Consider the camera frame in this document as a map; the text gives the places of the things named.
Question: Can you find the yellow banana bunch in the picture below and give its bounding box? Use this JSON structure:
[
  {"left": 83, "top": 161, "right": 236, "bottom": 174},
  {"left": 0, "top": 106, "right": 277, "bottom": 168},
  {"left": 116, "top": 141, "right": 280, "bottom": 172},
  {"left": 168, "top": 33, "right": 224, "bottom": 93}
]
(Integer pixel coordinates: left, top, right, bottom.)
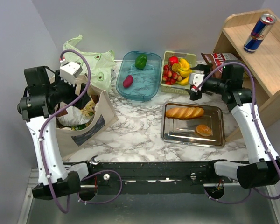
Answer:
[{"left": 171, "top": 58, "right": 192, "bottom": 85}]

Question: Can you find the red apple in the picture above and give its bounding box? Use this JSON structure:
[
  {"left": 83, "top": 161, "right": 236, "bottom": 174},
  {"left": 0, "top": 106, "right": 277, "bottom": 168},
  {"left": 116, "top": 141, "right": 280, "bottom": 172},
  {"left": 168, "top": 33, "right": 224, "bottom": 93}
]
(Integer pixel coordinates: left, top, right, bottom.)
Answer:
[{"left": 168, "top": 56, "right": 179, "bottom": 66}]

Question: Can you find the purple cable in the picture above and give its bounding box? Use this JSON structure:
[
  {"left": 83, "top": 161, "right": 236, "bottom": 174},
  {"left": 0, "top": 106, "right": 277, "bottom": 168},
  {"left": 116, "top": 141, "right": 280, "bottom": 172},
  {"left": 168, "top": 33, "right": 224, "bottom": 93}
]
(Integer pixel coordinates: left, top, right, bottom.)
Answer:
[
  {"left": 39, "top": 49, "right": 91, "bottom": 214},
  {"left": 196, "top": 60, "right": 280, "bottom": 199}
]

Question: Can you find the beige canvas tote bag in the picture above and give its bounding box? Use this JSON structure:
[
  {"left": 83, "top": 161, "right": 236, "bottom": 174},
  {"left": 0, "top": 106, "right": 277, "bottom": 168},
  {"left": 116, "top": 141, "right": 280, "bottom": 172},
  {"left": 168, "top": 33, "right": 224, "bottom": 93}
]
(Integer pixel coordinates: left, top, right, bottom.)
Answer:
[{"left": 56, "top": 85, "right": 118, "bottom": 160}]

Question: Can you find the teal transparent plastic container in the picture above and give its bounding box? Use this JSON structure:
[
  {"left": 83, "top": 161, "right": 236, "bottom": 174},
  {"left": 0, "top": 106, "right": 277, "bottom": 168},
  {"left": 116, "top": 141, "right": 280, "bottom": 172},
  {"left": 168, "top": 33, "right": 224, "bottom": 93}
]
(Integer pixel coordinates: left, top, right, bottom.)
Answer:
[{"left": 116, "top": 51, "right": 162, "bottom": 101}]

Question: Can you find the green plastic grocery bag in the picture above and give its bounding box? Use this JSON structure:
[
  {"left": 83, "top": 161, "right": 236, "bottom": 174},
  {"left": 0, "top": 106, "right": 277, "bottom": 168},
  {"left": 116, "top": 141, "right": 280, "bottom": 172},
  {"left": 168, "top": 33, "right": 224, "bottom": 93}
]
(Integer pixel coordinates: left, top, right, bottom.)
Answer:
[{"left": 63, "top": 35, "right": 116, "bottom": 91}]

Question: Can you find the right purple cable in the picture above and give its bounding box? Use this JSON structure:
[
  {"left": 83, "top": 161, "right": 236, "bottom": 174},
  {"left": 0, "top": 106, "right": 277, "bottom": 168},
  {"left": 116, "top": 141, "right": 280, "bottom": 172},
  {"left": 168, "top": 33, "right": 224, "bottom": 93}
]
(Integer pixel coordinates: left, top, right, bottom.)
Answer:
[{"left": 196, "top": 60, "right": 280, "bottom": 199}]

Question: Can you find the wooden shelf unit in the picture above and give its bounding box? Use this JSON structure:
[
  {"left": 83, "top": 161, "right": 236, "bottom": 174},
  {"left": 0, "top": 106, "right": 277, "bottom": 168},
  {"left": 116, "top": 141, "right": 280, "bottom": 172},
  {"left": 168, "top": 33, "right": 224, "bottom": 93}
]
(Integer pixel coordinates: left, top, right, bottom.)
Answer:
[{"left": 213, "top": 9, "right": 280, "bottom": 128}]

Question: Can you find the bread loaf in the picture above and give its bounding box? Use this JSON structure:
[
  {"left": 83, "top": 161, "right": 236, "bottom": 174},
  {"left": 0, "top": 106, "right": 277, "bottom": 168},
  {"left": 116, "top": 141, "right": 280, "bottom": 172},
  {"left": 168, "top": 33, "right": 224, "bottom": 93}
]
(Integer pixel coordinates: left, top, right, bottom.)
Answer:
[{"left": 165, "top": 107, "right": 204, "bottom": 119}]

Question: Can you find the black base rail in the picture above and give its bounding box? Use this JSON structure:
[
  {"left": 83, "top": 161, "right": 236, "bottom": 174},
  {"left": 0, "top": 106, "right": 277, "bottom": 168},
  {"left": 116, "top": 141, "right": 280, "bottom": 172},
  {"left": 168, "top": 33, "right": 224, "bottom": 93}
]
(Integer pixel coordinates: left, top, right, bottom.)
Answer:
[{"left": 82, "top": 161, "right": 232, "bottom": 195}]

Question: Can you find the red bull can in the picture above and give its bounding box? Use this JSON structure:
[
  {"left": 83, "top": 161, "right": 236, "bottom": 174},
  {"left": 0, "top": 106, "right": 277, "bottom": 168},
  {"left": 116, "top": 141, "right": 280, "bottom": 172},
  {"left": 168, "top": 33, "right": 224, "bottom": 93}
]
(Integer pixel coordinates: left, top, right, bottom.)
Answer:
[{"left": 243, "top": 14, "right": 277, "bottom": 53}]

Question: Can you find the brown chip bag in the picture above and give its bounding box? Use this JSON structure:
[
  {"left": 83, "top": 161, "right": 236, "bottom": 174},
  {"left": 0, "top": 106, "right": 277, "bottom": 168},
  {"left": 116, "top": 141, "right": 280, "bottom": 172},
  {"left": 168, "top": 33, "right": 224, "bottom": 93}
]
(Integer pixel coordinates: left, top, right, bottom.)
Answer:
[{"left": 201, "top": 53, "right": 244, "bottom": 71}]

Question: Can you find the glazed donut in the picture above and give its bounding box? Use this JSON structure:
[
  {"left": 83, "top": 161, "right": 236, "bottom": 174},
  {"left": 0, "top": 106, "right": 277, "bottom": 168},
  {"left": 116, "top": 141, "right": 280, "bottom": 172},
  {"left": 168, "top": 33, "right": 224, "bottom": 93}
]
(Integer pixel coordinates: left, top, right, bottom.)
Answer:
[{"left": 196, "top": 125, "right": 212, "bottom": 137}]

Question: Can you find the purple sweet potato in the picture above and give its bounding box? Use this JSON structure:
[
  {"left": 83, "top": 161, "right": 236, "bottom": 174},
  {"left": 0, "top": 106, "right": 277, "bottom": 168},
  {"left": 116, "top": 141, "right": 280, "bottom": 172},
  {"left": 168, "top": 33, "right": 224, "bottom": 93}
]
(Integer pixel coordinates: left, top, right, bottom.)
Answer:
[{"left": 123, "top": 74, "right": 133, "bottom": 88}]

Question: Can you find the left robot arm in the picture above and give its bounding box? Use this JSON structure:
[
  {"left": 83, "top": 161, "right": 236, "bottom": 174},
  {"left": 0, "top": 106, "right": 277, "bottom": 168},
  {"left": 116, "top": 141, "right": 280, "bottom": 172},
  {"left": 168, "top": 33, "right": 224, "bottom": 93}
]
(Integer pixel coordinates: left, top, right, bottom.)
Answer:
[{"left": 17, "top": 66, "right": 94, "bottom": 200}]

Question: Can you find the snack packet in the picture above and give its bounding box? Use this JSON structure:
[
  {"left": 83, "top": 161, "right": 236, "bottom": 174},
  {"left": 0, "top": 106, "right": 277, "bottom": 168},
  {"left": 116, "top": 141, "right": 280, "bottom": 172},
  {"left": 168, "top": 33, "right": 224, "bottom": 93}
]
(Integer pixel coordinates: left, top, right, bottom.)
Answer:
[{"left": 56, "top": 95, "right": 99, "bottom": 131}]

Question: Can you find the metal tray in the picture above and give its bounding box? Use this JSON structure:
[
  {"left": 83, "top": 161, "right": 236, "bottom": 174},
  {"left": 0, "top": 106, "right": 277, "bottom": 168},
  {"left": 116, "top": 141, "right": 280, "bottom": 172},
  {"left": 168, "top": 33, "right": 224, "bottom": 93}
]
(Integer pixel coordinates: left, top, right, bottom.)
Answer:
[{"left": 161, "top": 102, "right": 225, "bottom": 147}]

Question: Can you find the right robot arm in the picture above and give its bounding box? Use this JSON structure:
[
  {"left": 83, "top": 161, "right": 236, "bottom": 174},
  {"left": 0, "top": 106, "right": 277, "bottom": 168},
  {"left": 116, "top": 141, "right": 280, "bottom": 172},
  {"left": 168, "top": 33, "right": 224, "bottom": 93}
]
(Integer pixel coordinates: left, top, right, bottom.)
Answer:
[{"left": 189, "top": 60, "right": 280, "bottom": 189}]

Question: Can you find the green bell pepper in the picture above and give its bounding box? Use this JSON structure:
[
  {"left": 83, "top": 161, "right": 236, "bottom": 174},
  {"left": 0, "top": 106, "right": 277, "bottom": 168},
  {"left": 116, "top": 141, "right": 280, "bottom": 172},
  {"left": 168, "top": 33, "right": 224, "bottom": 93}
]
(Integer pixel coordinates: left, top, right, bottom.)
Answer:
[{"left": 134, "top": 54, "right": 147, "bottom": 70}]

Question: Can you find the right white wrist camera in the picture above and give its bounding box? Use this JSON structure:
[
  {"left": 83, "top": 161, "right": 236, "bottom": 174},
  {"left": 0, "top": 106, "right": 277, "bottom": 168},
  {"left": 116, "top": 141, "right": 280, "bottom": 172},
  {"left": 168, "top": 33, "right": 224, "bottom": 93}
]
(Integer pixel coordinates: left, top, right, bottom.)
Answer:
[{"left": 189, "top": 73, "right": 204, "bottom": 92}]

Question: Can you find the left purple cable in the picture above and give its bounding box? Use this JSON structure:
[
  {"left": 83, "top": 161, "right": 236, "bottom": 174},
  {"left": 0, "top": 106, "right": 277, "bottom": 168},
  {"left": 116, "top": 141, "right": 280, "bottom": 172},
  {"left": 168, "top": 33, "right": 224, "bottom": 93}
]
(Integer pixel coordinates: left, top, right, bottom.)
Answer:
[{"left": 39, "top": 49, "right": 91, "bottom": 214}]

